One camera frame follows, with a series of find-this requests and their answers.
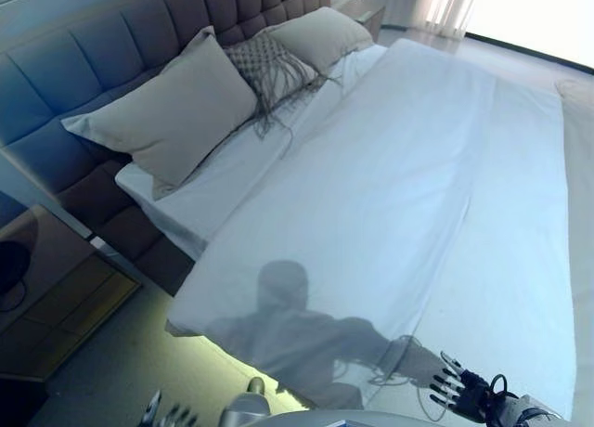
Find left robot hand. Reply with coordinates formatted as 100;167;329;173
143;388;187;427

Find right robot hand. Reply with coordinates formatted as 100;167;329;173
428;350;496;422

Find white duvet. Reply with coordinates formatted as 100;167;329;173
164;37;594;427

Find white bed sheet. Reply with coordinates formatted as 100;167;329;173
114;43;390;262

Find beige bed blanket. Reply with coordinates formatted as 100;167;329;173
553;77;594;310

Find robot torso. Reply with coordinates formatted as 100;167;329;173
259;409;484;427

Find wooden nightstand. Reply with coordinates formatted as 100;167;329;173
330;0;387;32
0;202;143;382

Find large grey-beige pillow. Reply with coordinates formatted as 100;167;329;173
61;26;260;201
265;6;375;74

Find tufted upholstered headboard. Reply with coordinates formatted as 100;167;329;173
0;0;334;146

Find macrame fringed cushion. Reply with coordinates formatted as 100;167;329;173
221;29;345;162

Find sheer curtain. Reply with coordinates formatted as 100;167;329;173
360;0;480;42

